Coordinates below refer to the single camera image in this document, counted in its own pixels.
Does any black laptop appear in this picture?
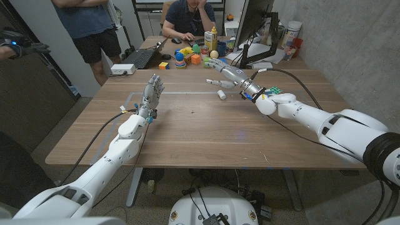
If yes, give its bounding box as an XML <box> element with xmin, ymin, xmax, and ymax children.
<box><xmin>121</xmin><ymin>36</ymin><xmax>171</xmax><ymax>70</ymax></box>

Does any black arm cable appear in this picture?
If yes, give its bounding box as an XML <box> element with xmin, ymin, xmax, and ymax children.
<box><xmin>57</xmin><ymin>109</ymin><xmax>138</xmax><ymax>188</ymax></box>
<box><xmin>249</xmin><ymin>68</ymin><xmax>323</xmax><ymax>111</ymax></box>
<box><xmin>266</xmin><ymin>114</ymin><xmax>387</xmax><ymax>225</ymax></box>
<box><xmin>92</xmin><ymin>123</ymin><xmax>151</xmax><ymax>209</ymax></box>

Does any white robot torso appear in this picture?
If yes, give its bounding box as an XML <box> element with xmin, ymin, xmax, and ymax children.
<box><xmin>168</xmin><ymin>186</ymin><xmax>259</xmax><ymax>225</ymax></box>

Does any grey table leg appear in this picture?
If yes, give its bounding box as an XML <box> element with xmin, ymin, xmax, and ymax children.
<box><xmin>282</xmin><ymin>168</ymin><xmax>304</xmax><ymax>212</ymax></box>
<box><xmin>126</xmin><ymin>167</ymin><xmax>144</xmax><ymax>208</ymax></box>

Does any standing person in blue shirt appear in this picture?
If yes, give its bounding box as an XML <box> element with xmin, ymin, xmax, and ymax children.
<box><xmin>51</xmin><ymin>0</ymin><xmax>123</xmax><ymax>86</ymax></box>

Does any white power adapter box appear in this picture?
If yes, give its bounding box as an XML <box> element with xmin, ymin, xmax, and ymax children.
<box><xmin>110</xmin><ymin>63</ymin><xmax>137</xmax><ymax>76</ymax></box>

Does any black computer monitor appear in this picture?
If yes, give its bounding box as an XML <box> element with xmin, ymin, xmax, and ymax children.
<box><xmin>233</xmin><ymin>0</ymin><xmax>276</xmax><ymax>53</ymax></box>

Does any white cabinet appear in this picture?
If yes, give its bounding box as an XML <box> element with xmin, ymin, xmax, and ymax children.
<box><xmin>224</xmin><ymin>19</ymin><xmax>240</xmax><ymax>38</ymax></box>

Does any white cylindrical canister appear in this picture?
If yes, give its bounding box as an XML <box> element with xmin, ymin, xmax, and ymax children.
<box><xmin>281</xmin><ymin>20</ymin><xmax>303</xmax><ymax>49</ymax></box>

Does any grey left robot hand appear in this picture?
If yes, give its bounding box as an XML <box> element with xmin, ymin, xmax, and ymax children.
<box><xmin>136</xmin><ymin>74</ymin><xmax>166</xmax><ymax>121</ymax></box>

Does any blue mug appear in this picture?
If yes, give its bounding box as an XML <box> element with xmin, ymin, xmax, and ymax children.
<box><xmin>216</xmin><ymin>41</ymin><xmax>229</xmax><ymax>58</ymax></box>

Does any clear drinking glass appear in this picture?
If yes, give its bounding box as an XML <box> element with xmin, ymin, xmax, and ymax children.
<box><xmin>282</xmin><ymin>45</ymin><xmax>295</xmax><ymax>61</ymax></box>

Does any seated person in dark polo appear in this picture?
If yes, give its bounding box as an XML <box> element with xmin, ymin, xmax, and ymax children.
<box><xmin>161</xmin><ymin>0</ymin><xmax>216</xmax><ymax>41</ymax></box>

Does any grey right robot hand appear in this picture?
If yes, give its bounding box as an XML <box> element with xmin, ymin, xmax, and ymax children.
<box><xmin>205</xmin><ymin>57</ymin><xmax>266</xmax><ymax>103</ymax></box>

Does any white paper sheet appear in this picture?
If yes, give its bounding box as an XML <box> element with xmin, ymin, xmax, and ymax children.
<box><xmin>225</xmin><ymin>42</ymin><xmax>286</xmax><ymax>65</ymax></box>

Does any blue stacking ring toy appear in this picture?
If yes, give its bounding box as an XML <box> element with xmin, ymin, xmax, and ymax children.
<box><xmin>174</xmin><ymin>52</ymin><xmax>187</xmax><ymax>69</ymax></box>

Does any red cup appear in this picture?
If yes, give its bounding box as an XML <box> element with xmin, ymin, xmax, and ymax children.
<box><xmin>291</xmin><ymin>37</ymin><xmax>304</xmax><ymax>59</ymax></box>

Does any black teleoperation glove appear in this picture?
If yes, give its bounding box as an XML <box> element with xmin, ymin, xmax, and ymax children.
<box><xmin>0</xmin><ymin>28</ymin><xmax>51</xmax><ymax>61</ymax></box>

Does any small black connector box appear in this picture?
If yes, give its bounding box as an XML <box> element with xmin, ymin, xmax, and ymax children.
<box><xmin>202</xmin><ymin>213</ymin><xmax>231</xmax><ymax>225</ymax></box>

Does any flat white box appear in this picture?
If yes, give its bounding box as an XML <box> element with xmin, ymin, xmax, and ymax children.
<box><xmin>251</xmin><ymin>61</ymin><xmax>274</xmax><ymax>70</ymax></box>

